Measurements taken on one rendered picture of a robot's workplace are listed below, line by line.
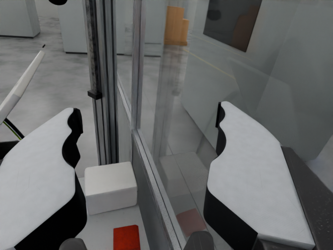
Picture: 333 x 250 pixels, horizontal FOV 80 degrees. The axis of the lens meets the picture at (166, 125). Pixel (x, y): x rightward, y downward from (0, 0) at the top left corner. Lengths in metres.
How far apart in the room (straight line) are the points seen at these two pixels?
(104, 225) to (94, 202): 0.09
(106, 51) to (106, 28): 0.07
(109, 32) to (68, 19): 5.11
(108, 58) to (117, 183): 0.42
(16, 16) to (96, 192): 7.18
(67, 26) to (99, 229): 5.40
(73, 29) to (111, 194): 5.34
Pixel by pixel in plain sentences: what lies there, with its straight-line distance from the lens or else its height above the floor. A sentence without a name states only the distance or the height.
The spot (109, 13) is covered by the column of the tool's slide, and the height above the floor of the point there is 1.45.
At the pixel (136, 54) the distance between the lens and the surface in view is 0.77.
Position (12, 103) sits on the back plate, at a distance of 0.39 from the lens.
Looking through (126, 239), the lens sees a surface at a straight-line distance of 0.71.
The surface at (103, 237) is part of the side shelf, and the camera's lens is 0.74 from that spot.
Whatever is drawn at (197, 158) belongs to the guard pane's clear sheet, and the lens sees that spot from 0.37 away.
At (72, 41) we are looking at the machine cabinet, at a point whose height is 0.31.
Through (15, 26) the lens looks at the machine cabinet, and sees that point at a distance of 7.73.
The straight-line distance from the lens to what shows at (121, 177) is 0.73.
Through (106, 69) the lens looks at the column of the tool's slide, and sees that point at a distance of 0.75.
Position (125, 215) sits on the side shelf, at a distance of 0.78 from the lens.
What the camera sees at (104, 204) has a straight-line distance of 0.74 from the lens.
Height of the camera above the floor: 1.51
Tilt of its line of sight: 32 degrees down
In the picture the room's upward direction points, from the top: 8 degrees clockwise
